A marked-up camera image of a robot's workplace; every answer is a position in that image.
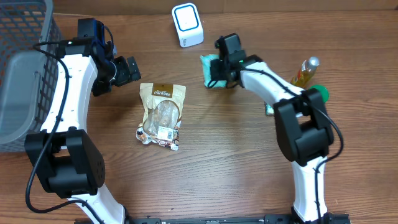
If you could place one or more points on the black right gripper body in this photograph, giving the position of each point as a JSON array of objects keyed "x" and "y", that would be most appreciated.
[{"x": 220, "y": 73}]

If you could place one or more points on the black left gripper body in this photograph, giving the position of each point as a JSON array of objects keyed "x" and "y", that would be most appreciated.
[{"x": 124, "y": 75}]

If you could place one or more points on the teal white snack packet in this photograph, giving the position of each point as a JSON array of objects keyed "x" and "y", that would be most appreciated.
[{"x": 206, "y": 63}]

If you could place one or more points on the brown snack packet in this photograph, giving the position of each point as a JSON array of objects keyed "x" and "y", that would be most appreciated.
[{"x": 163, "y": 105}]

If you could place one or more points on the teal tissue pack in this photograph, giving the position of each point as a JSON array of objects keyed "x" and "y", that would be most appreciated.
[{"x": 269, "y": 110}]

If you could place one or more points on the silver round ball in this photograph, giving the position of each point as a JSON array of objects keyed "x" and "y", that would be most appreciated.
[{"x": 306, "y": 72}]

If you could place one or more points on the green lid white jar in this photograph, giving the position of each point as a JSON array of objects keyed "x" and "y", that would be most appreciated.
[{"x": 323, "y": 91}]

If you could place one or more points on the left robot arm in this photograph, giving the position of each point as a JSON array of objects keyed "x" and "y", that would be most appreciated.
[{"x": 63, "y": 157}]

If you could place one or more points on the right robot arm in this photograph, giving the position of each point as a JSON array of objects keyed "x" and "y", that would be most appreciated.
[{"x": 302, "y": 125}]

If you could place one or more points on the white barcode scanner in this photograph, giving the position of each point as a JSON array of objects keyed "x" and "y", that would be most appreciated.
[{"x": 188, "y": 24}]

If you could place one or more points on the grey plastic mesh basket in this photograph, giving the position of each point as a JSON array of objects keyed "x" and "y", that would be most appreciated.
[{"x": 28, "y": 77}]

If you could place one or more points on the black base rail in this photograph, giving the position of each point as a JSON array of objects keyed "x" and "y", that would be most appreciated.
[{"x": 267, "y": 219}]

